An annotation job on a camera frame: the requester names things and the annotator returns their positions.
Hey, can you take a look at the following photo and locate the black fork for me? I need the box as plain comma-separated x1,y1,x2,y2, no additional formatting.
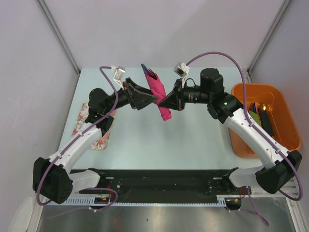
147,68,158,80

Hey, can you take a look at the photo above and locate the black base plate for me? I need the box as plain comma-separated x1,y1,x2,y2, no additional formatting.
79,170,247,204

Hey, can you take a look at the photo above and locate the black napkin in basin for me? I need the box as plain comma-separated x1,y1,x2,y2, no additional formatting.
259,109,275,137

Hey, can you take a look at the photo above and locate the right aluminium corner post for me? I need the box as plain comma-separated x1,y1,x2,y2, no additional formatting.
247,0,293,75

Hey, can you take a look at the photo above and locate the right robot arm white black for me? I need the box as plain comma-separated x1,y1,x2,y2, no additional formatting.
159,67,302,194

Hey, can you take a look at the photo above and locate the green napkin in basin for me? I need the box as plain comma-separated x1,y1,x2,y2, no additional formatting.
249,111,262,127

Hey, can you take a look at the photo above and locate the left aluminium corner post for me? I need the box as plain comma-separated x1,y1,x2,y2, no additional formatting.
35,0,81,75

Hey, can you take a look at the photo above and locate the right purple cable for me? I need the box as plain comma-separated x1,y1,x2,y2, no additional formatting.
185,51,304,227

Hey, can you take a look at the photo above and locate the aluminium rail frame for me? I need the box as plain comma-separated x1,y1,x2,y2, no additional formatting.
251,179,298,198

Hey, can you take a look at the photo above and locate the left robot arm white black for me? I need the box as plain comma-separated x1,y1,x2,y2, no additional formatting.
33,78,158,205

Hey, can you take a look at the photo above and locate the orange plastic basin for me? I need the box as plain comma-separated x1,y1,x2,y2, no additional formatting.
229,83,301,159

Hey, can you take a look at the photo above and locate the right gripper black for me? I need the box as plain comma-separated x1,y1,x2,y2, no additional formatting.
159,78,211,112

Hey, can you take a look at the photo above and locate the pink paper napkin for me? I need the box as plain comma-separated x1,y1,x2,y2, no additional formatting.
144,73,172,121

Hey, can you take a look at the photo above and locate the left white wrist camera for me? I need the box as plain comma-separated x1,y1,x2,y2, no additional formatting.
111,66,126,89

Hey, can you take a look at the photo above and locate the white cable duct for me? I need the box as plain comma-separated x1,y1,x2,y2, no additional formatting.
45,196,227,206

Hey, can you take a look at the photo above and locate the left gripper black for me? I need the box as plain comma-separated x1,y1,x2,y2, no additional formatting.
104,78,158,114

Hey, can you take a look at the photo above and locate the aluminium corner post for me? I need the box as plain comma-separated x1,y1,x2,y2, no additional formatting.
247,0,293,75
35,0,81,75

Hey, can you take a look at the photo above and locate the floral cloth mat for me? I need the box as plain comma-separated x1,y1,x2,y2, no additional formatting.
71,101,113,150

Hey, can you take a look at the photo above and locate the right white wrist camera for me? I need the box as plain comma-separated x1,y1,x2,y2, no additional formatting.
173,62,190,87

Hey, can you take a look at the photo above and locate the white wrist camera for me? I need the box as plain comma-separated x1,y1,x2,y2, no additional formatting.
173,62,190,87
111,66,126,89

